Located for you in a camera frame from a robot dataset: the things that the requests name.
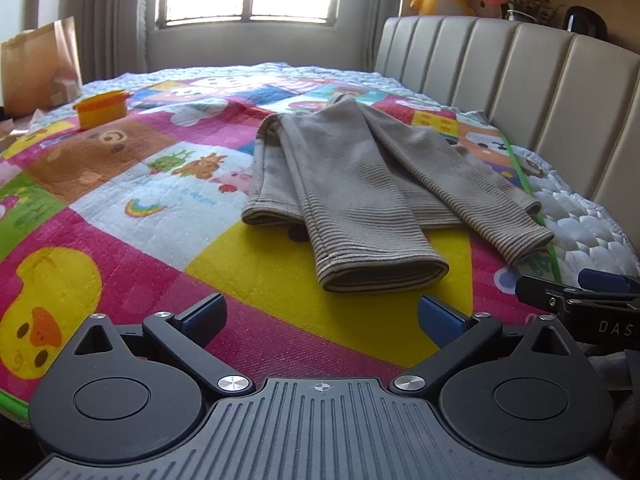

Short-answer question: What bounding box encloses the black round appliance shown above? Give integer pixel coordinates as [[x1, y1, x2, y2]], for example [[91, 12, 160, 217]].
[[562, 5, 609, 42]]

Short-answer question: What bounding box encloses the beige padded headboard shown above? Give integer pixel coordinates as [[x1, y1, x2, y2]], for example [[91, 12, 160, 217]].
[[374, 15, 640, 233]]

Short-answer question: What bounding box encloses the grey-brown striped sweater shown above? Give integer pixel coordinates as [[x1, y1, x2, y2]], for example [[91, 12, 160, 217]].
[[241, 92, 556, 295]]

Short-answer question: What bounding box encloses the beige curtain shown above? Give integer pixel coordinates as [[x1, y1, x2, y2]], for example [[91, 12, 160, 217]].
[[20, 0, 162, 80]]

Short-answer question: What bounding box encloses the brown paper bag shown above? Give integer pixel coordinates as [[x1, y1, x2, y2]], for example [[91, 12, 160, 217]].
[[0, 16, 84, 117]]

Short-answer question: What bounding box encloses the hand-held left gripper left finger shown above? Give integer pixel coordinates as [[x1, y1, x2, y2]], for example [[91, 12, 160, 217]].
[[74, 292, 252, 397]]

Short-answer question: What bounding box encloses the colourful printed blanket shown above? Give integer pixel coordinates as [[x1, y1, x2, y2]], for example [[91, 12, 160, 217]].
[[0, 66, 571, 427]]

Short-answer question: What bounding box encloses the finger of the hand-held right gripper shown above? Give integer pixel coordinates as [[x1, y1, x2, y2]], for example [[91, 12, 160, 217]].
[[577, 268, 640, 291], [515, 274, 640, 313]]

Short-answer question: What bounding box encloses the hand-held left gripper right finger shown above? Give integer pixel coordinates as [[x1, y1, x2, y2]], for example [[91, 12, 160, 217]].
[[391, 295, 577, 396]]

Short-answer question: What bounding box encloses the yellow orange plastic container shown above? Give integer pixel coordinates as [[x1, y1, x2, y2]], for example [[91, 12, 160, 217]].
[[72, 89, 132, 132]]

